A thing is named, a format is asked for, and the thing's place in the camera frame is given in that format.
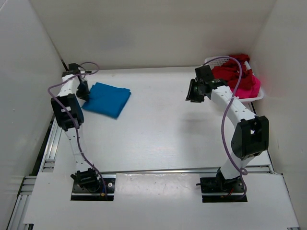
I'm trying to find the blue t shirt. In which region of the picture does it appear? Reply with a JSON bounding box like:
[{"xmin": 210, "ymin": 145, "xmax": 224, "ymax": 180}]
[{"xmin": 82, "ymin": 82, "xmax": 131, "ymax": 119}]

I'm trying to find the dark red t shirt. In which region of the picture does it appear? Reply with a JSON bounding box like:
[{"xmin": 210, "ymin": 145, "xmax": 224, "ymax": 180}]
[{"xmin": 212, "ymin": 54, "xmax": 253, "ymax": 90}]

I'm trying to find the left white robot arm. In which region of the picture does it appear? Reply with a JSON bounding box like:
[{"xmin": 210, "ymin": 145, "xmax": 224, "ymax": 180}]
[{"xmin": 47, "ymin": 63, "xmax": 105, "ymax": 194}]

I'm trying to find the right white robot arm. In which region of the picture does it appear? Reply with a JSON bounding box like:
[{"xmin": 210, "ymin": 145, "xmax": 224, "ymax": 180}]
[{"xmin": 186, "ymin": 65, "xmax": 269, "ymax": 193}]

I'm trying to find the white plastic basket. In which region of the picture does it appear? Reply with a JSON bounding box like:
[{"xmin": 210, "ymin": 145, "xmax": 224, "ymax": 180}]
[{"xmin": 203, "ymin": 55, "xmax": 265, "ymax": 105}]

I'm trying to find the pink t shirt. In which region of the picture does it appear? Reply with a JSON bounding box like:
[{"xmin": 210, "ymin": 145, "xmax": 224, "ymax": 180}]
[{"xmin": 235, "ymin": 75, "xmax": 262, "ymax": 102}]

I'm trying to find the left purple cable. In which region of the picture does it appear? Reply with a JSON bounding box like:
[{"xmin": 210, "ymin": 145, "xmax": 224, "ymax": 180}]
[{"xmin": 47, "ymin": 61, "xmax": 107, "ymax": 197}]

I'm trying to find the aluminium frame rail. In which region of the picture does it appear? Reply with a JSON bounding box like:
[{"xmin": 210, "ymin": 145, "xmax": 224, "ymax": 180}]
[{"xmin": 7, "ymin": 70, "xmax": 276, "ymax": 230}]

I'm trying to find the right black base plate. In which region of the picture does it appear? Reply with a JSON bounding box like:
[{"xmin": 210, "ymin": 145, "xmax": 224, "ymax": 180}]
[{"xmin": 196, "ymin": 177, "xmax": 248, "ymax": 203}]

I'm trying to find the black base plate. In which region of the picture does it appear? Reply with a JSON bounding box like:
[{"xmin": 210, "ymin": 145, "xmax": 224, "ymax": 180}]
[
  {"xmin": 196, "ymin": 177, "xmax": 248, "ymax": 203},
  {"xmin": 71, "ymin": 177, "xmax": 116, "ymax": 202}
]

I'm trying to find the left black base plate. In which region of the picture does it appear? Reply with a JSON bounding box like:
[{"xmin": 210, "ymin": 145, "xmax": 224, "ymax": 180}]
[{"xmin": 71, "ymin": 177, "xmax": 116, "ymax": 202}]

